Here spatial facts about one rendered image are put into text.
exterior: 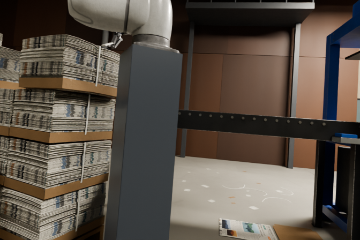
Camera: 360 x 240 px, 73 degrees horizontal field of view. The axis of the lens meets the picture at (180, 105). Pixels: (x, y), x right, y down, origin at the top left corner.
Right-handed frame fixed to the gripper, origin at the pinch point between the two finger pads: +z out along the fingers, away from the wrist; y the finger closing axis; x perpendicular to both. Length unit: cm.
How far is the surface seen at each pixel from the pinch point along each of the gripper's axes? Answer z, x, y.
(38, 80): 45.5, -0.9, 13.6
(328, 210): -61, -125, 151
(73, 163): 49, -10, 52
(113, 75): 15.1, -15.3, 20.7
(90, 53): 26.1, -14.7, 6.9
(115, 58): 9.3, -14.3, 12.7
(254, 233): -13, -78, 140
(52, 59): 41.4, -9.0, 5.5
